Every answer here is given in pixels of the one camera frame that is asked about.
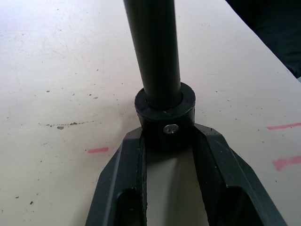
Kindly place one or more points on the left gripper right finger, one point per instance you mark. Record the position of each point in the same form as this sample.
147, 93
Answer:
225, 176

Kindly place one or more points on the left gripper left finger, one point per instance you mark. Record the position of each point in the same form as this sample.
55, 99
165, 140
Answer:
122, 176

